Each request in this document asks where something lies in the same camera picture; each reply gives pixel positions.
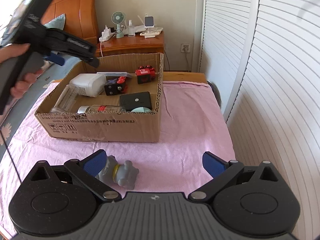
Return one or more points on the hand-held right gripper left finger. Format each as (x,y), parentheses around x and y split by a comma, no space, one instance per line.
(96,163)

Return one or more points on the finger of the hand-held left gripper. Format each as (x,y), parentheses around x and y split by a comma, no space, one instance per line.
(57,59)
(86,58)

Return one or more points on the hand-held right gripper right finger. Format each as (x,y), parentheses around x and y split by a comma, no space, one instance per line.
(212,165)

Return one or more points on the grey toy elephant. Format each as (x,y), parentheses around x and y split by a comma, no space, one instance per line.
(122,173)

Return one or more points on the cardboard box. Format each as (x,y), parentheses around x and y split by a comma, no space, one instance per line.
(100,130)

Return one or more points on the black red toy car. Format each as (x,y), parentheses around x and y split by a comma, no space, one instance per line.
(113,87)

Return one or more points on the red toy train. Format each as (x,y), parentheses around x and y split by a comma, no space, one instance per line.
(144,74)

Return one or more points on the black power bank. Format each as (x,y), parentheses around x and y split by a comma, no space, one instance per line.
(135,101)

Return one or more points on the teal round case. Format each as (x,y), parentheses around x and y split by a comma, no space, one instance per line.
(140,110)

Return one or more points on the person's left hand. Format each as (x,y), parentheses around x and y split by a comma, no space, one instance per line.
(15,51)

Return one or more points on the white plastic container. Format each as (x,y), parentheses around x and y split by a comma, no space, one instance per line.
(88,85)

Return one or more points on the white power strip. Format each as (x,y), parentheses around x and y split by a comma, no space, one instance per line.
(106,36)

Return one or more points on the teal pillow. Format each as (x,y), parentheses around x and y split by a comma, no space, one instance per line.
(56,22)

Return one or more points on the clear flat plastic case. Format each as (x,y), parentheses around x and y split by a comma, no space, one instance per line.
(115,74)

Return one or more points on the green desk fan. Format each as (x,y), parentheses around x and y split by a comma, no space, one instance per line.
(117,20)

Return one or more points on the wooden nightstand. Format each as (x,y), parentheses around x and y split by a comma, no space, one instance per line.
(135,45)

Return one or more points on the wooden headboard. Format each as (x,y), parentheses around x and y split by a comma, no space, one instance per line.
(80,7)

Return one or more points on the red label glass jar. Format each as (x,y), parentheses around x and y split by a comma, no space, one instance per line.
(100,109)

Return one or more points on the pink blanket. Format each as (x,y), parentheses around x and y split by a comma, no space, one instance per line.
(185,120)

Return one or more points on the clear spray bottle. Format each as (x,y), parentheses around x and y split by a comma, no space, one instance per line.
(131,30)

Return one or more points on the white remote control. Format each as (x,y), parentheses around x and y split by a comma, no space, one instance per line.
(151,32)

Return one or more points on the dark grey fuzzy cloth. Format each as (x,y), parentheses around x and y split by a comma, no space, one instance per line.
(216,92)

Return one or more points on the white stand with screen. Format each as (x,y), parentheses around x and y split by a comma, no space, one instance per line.
(150,22)

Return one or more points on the wide white louvered door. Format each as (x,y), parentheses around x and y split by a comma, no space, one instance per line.
(282,100)

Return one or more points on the narrow white louvered door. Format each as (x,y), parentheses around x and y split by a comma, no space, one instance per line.
(225,30)

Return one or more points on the wooden bed frame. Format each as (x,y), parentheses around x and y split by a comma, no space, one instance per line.
(185,76)

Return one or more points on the white wall socket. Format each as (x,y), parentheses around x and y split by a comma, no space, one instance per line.
(185,48)

